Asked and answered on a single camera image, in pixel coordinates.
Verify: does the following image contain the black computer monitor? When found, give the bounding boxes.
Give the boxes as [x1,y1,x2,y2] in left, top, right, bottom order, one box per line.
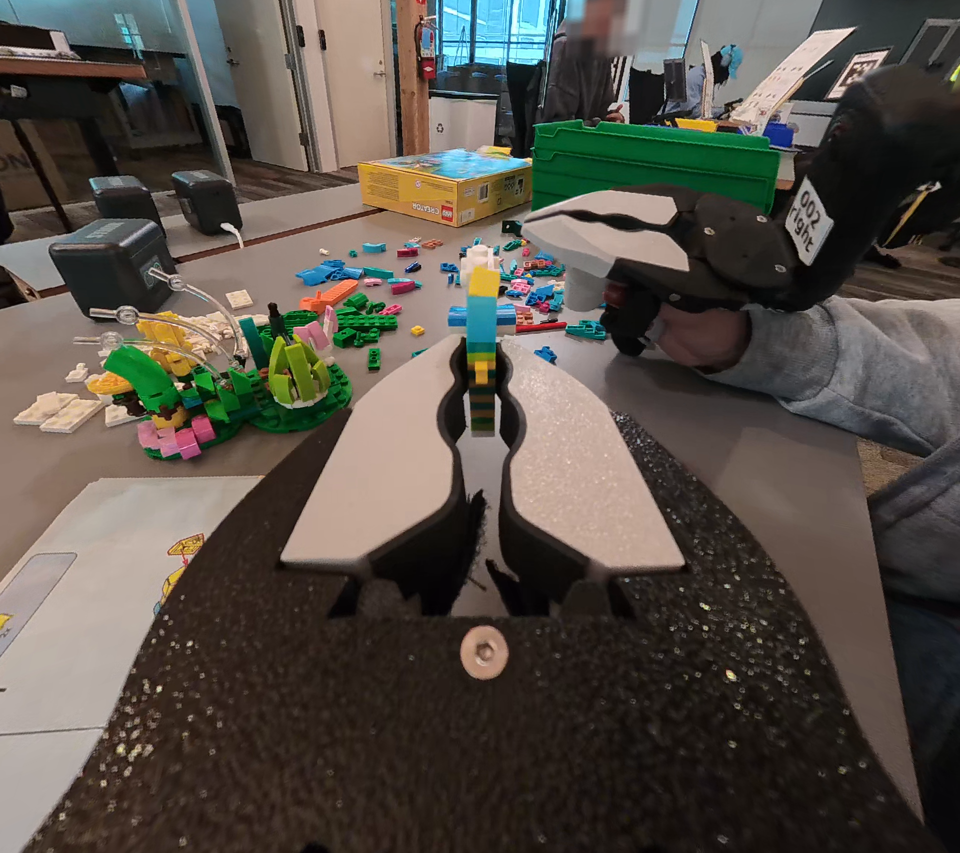
[806,0,960,70]

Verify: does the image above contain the grey desk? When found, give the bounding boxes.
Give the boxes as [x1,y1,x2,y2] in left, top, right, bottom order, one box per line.
[0,181,925,818]

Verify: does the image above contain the person's grey sweatshirt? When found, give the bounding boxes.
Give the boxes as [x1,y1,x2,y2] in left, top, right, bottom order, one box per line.
[870,440,960,603]

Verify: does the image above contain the glass office door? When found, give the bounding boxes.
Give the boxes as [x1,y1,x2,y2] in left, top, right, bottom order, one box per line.
[183,0,316,173]

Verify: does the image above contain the brown wooden table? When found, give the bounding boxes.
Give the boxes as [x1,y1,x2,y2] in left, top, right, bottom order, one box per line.
[0,54,149,232]

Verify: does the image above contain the propped instruction booklet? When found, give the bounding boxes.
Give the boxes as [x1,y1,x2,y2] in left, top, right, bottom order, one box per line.
[731,28,856,127]

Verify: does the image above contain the red fire extinguisher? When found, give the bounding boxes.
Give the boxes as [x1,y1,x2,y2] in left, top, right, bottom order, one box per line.
[414,16,439,82]

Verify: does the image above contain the white recycling bin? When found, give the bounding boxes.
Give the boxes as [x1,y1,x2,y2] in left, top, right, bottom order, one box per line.
[429,95,498,153]

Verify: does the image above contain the wooden post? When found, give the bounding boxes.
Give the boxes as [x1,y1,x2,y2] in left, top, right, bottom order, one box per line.
[391,0,430,157]

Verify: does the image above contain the person's right forearm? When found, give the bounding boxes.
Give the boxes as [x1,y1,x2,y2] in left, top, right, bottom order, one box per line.
[705,294,960,458]

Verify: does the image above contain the brick flower model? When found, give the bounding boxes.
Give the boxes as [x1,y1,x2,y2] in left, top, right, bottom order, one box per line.
[75,301,352,462]

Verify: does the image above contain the white door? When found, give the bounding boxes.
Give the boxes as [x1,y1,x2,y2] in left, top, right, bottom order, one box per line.
[300,0,399,168]

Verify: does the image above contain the pile of white bricks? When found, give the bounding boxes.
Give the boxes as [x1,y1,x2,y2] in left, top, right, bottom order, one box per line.
[13,283,256,436]

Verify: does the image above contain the cluster of blue bricks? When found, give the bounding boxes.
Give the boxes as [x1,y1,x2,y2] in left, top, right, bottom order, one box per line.
[294,259,361,286]

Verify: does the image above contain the yellow brick set box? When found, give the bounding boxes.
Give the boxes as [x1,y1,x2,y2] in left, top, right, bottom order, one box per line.
[357,148,534,228]

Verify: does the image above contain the pile of green bricks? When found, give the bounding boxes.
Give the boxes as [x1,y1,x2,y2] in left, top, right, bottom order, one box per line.
[330,292,400,374]

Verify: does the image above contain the brick instruction booklet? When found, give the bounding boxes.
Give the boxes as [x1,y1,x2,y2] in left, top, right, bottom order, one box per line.
[0,476,264,853]

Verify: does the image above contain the square marker tag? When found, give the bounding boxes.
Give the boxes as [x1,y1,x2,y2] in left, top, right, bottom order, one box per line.
[825,46,892,100]

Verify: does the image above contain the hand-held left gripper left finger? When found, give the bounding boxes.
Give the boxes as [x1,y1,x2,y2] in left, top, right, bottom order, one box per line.
[279,335,462,577]

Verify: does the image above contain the cardboard box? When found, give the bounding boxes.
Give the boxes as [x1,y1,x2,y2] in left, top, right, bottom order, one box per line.
[0,118,48,209]

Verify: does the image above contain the person's right hand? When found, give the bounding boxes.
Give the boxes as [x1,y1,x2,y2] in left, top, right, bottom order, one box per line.
[603,279,753,372]

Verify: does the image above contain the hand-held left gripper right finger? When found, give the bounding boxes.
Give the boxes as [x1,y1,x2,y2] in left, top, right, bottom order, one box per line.
[498,339,685,578]

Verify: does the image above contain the striped brick fish model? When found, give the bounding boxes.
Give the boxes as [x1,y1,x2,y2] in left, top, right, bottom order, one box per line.
[448,244,519,436]

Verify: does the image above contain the stacked green plastic bins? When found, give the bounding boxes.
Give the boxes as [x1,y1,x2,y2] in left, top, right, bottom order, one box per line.
[531,120,781,217]

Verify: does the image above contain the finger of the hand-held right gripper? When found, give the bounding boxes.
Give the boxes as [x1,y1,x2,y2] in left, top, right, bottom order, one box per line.
[538,189,681,229]
[519,211,691,277]

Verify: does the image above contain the orange brick separator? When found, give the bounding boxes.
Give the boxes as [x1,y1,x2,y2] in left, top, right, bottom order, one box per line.
[300,280,360,314]

